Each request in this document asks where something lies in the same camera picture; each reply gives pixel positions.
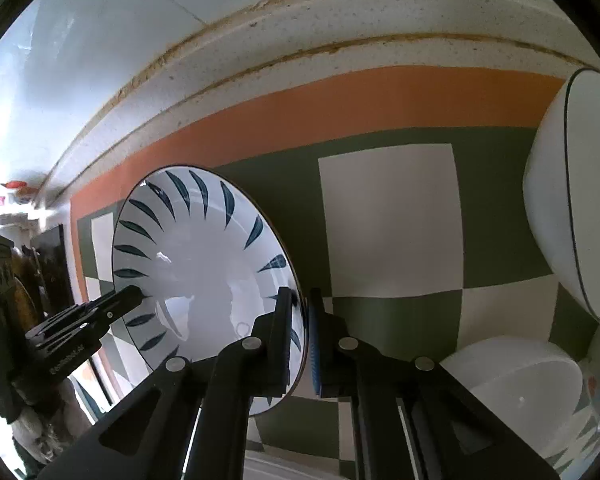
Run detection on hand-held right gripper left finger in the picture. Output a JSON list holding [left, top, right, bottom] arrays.
[[37, 287, 296, 480]]

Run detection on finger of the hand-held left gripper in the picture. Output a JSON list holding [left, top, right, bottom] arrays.
[[25, 286, 145, 358]]

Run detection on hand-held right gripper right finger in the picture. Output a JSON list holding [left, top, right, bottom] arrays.
[[305, 287, 563, 480]]

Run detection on blue leaf pattern plate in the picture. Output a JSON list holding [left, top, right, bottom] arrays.
[[111, 166, 308, 417]]

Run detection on white bowl with dark rim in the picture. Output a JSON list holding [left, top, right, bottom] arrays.
[[522, 67, 600, 323]]

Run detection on green white checkered tablecloth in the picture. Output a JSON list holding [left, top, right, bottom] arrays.
[[70, 66, 600, 478]]

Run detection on colourful wall stickers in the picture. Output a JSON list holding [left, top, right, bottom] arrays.
[[0, 179, 37, 206]]

